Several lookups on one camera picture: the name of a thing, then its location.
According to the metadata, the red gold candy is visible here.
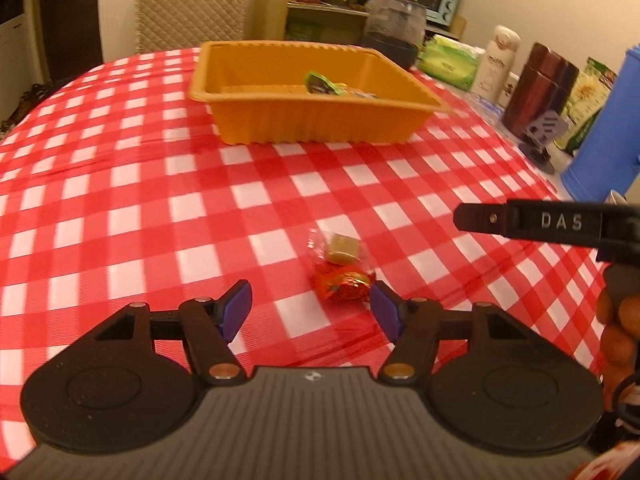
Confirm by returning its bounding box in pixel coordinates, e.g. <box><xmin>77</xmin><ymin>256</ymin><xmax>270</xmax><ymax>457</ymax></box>
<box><xmin>311</xmin><ymin>262</ymin><xmax>376</xmax><ymax>302</ymax></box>

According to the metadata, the clear tan candy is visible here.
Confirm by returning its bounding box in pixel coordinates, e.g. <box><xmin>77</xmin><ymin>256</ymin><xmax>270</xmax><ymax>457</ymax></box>
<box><xmin>307</xmin><ymin>229</ymin><xmax>369</xmax><ymax>266</ymax></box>

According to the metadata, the yellow green candy packet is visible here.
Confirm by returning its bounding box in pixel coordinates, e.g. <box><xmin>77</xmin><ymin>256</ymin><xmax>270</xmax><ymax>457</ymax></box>
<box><xmin>340</xmin><ymin>84</ymin><xmax>378</xmax><ymax>99</ymax></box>

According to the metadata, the dark green-edged snack bag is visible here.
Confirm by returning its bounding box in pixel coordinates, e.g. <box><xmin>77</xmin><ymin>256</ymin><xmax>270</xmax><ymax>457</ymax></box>
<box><xmin>304</xmin><ymin>72</ymin><xmax>344</xmax><ymax>96</ymax></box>

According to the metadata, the person's right hand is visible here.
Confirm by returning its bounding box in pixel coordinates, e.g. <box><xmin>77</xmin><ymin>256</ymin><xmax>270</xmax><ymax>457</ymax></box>
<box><xmin>597</xmin><ymin>264</ymin><xmax>639</xmax><ymax>420</ymax></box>

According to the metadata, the blue plastic jug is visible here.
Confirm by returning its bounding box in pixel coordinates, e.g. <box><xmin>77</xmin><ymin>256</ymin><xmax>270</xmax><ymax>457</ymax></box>
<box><xmin>561</xmin><ymin>46</ymin><xmax>640</xmax><ymax>203</ymax></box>

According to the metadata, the grey phone stand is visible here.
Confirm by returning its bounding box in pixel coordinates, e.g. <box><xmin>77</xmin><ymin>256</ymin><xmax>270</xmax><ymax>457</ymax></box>
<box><xmin>518</xmin><ymin>110</ymin><xmax>568</xmax><ymax>174</ymax></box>

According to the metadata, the green yellow tea bag package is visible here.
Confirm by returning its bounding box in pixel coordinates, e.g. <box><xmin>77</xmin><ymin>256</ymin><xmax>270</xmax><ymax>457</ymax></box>
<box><xmin>554</xmin><ymin>58</ymin><xmax>617</xmax><ymax>157</ymax></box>

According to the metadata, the brown wooden canister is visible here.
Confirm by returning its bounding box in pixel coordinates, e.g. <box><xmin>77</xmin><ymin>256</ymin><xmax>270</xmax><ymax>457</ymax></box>
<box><xmin>501</xmin><ymin>42</ymin><xmax>579</xmax><ymax>140</ymax></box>

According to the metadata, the red white checkered tablecloth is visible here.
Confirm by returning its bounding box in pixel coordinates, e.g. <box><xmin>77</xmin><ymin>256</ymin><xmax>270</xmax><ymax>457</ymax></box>
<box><xmin>1</xmin><ymin>50</ymin><xmax>602</xmax><ymax>466</ymax></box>

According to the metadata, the blue white tissue packet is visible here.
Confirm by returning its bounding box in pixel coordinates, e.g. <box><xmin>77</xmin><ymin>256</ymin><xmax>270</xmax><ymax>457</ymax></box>
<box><xmin>465</xmin><ymin>94</ymin><xmax>503</xmax><ymax>122</ymax></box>

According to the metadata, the white patterned mug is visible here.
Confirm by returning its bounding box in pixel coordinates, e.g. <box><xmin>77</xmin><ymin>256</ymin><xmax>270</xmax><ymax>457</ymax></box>
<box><xmin>497</xmin><ymin>72</ymin><xmax>520</xmax><ymax>110</ymax></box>

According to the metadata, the white miffy thermos bottle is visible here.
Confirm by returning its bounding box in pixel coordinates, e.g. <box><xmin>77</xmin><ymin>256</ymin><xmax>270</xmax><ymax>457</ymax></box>
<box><xmin>470</xmin><ymin>25</ymin><xmax>521</xmax><ymax>104</ymax></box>

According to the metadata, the green tissue pack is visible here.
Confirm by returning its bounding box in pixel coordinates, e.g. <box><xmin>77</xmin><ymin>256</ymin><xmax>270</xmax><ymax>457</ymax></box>
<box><xmin>416</xmin><ymin>35</ymin><xmax>485</xmax><ymax>91</ymax></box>

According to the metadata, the orange plastic tray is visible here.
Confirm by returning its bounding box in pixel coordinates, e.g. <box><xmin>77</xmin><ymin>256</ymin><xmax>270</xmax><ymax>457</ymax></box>
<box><xmin>189</xmin><ymin>40</ymin><xmax>449</xmax><ymax>144</ymax></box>

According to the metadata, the dark glass jar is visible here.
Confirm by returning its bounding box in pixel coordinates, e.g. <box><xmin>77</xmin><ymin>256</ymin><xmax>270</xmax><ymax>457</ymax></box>
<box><xmin>361</xmin><ymin>0</ymin><xmax>426</xmax><ymax>70</ymax></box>

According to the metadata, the wooden shelf unit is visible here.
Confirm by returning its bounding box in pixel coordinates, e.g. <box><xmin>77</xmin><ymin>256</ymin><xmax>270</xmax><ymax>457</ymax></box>
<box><xmin>248</xmin><ymin>0</ymin><xmax>469</xmax><ymax>47</ymax></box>

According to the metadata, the beige quilted chair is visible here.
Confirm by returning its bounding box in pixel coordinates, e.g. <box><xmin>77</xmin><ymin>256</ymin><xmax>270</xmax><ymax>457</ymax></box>
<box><xmin>134</xmin><ymin>0</ymin><xmax>248</xmax><ymax>54</ymax></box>

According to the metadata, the white cabinet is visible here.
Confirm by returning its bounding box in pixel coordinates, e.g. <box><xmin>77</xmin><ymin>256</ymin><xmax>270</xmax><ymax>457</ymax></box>
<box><xmin>0</xmin><ymin>0</ymin><xmax>35</xmax><ymax>120</ymax></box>

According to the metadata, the dark door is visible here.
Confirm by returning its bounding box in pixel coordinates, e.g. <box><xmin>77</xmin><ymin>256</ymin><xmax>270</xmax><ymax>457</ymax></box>
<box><xmin>39</xmin><ymin>0</ymin><xmax>103</xmax><ymax>86</ymax></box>

